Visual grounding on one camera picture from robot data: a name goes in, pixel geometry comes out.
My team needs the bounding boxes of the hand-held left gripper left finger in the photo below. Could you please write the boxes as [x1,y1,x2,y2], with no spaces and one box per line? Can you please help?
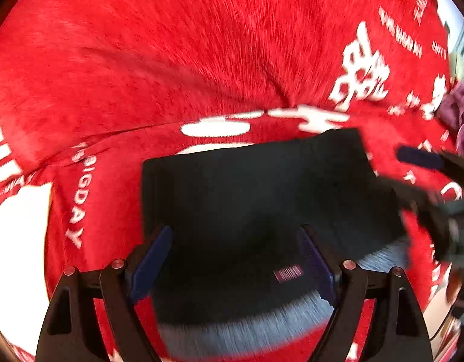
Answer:
[36,225,175,362]

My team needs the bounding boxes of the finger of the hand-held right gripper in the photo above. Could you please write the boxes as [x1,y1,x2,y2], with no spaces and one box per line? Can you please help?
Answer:
[396,145,464,197]
[374,175,452,262]

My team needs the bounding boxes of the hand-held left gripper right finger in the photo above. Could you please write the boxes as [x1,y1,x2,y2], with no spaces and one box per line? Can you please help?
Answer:
[297,225,433,362]

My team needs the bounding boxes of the black pants with grey waistband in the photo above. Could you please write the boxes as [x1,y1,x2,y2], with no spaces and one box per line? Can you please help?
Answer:
[141,128,412,360]

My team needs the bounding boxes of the purple cloth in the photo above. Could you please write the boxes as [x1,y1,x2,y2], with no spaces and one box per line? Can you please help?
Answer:
[436,82,464,157]

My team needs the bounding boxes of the white bed sheet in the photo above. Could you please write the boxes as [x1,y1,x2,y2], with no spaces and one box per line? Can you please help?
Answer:
[0,182,459,351]

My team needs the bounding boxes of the red printed blanket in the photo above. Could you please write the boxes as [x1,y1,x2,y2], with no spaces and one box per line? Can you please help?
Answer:
[0,0,463,362]

